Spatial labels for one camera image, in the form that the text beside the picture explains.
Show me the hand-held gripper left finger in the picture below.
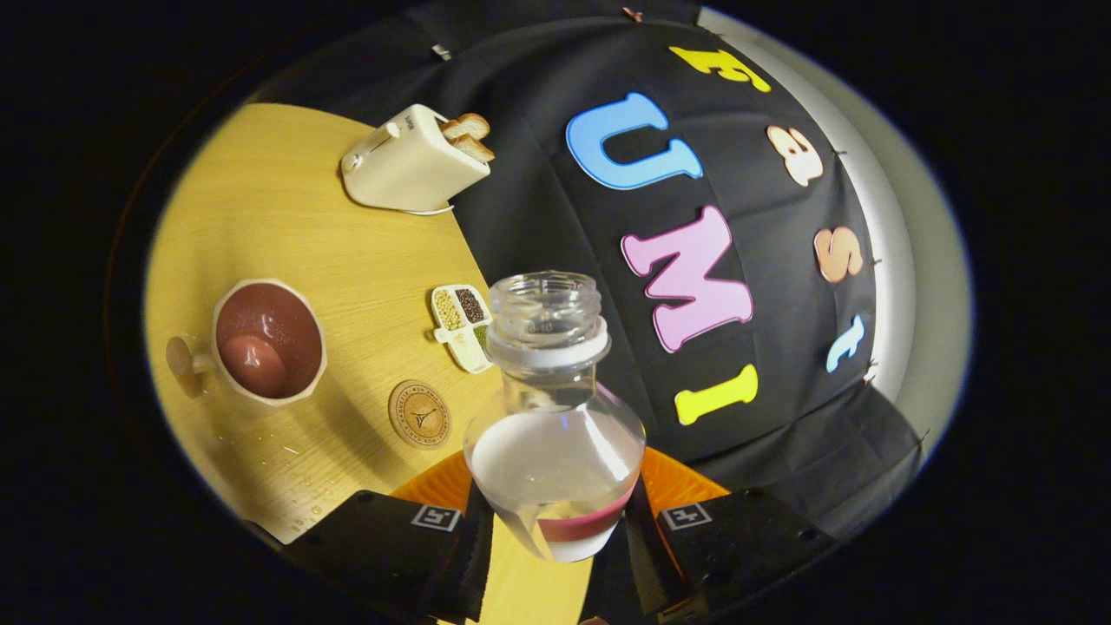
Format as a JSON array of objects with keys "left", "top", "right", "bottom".
[{"left": 285, "top": 450, "right": 494, "bottom": 624}]

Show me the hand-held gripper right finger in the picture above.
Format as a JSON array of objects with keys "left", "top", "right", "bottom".
[{"left": 599, "top": 447, "right": 838, "bottom": 622}]

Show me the round wooden coaster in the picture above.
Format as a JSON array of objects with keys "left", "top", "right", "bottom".
[{"left": 388, "top": 379, "right": 452, "bottom": 451}]

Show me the clear plastic juice bottle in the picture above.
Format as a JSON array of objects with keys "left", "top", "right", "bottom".
[{"left": 463, "top": 271, "right": 648, "bottom": 563}]

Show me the cream cup with brown inside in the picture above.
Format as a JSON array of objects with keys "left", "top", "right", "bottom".
[{"left": 165, "top": 278, "right": 329, "bottom": 409}]

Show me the white divided dish with grains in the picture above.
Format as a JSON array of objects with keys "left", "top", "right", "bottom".
[{"left": 430, "top": 284, "right": 496, "bottom": 375}]

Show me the wooden table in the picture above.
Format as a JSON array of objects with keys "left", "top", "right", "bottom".
[{"left": 143, "top": 102, "right": 595, "bottom": 625}]

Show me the black backdrop cloth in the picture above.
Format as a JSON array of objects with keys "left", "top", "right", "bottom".
[{"left": 252, "top": 0, "right": 925, "bottom": 539}]

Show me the cream toaster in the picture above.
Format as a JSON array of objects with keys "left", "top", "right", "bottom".
[{"left": 340, "top": 104, "right": 492, "bottom": 214}]

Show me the toast slice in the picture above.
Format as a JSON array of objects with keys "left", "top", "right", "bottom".
[
  {"left": 438, "top": 113, "right": 491, "bottom": 141},
  {"left": 451, "top": 133, "right": 496, "bottom": 164}
]

